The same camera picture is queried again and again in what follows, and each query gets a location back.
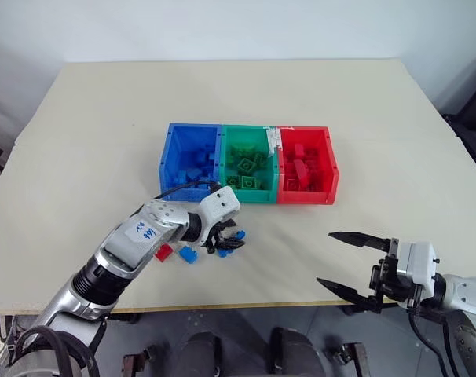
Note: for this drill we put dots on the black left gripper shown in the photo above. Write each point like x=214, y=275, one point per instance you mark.
x=214, y=235

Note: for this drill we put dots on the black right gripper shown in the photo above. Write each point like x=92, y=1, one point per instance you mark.
x=384, y=280

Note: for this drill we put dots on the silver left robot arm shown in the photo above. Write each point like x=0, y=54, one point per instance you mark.
x=116, y=255

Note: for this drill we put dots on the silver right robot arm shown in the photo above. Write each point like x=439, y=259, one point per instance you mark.
x=467, y=310

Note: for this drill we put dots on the small blue toy block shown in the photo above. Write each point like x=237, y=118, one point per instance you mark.
x=241, y=234
x=223, y=253

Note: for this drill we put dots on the large blue toy block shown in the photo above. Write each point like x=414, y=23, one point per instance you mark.
x=189, y=255

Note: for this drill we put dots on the green toy block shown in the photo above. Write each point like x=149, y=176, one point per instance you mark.
x=234, y=181
x=260, y=159

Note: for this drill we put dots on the green square studded block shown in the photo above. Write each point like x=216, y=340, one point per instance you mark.
x=246, y=165
x=249, y=183

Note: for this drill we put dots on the red toy block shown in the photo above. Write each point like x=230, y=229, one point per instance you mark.
x=301, y=169
x=299, y=150
x=164, y=252

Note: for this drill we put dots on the green plastic bin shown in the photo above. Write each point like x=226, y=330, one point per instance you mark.
x=269, y=176

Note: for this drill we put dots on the white handwritten label sticker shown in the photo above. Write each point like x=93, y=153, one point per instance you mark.
x=142, y=232

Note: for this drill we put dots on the blue plastic bin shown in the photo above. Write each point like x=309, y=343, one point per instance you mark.
x=175, y=157

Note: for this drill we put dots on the dark rounded shape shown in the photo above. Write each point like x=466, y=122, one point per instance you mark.
x=200, y=353
x=297, y=351

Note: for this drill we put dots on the red plastic bin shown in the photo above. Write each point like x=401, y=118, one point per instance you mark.
x=328, y=165

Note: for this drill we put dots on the white tape strips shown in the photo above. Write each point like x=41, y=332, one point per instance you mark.
x=273, y=139

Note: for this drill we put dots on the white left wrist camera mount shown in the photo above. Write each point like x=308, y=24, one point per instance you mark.
x=219, y=204

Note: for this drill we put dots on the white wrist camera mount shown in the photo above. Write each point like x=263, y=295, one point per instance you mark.
x=416, y=265
x=219, y=204

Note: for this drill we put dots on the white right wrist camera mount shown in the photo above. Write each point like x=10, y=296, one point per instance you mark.
x=416, y=265

